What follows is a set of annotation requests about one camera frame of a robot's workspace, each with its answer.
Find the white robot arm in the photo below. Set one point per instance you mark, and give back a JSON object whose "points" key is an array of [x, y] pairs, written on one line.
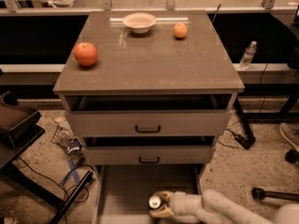
{"points": [[212, 207]]}

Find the clear plastic water bottle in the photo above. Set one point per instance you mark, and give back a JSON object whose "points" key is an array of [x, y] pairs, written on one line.
{"points": [[248, 55]]}

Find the black pole with knob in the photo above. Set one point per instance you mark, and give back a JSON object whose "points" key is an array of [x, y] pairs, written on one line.
{"points": [[261, 194]]}

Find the red apple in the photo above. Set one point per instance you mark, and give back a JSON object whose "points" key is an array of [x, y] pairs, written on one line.
{"points": [[85, 53]]}

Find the black bar on floor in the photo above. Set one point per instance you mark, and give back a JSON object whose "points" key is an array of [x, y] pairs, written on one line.
{"points": [[72, 197]]}

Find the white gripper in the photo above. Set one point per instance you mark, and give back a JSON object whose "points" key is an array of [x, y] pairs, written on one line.
{"points": [[179, 203]]}

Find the black caster wheel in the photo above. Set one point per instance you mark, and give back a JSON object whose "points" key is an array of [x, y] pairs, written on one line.
{"points": [[292, 156]]}

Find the grey shoe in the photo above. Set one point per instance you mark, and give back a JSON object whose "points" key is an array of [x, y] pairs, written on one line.
{"points": [[290, 132]]}

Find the pepsi can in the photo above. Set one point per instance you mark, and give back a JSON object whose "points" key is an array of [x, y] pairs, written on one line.
{"points": [[155, 202]]}

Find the open bottom drawer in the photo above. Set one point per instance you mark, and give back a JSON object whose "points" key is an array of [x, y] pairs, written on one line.
{"points": [[124, 191]]}

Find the grey drawer cabinet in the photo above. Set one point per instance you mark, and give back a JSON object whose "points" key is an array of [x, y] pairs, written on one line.
{"points": [[151, 72]]}

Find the top grey drawer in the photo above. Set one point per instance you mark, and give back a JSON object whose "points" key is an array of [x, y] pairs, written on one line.
{"points": [[135, 123]]}

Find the middle grey drawer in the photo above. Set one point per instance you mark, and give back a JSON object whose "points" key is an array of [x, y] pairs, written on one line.
{"points": [[149, 150]]}

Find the grey drawer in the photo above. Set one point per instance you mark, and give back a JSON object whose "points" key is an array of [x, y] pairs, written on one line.
{"points": [[135, 123], [149, 150]]}

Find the wire basket on floor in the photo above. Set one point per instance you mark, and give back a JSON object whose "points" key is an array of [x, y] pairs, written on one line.
{"points": [[64, 137]]}

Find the orange fruit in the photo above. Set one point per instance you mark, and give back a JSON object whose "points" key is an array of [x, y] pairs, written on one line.
{"points": [[180, 30]]}

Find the white paper bowl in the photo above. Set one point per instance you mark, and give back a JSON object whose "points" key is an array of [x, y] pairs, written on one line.
{"points": [[139, 23]]}

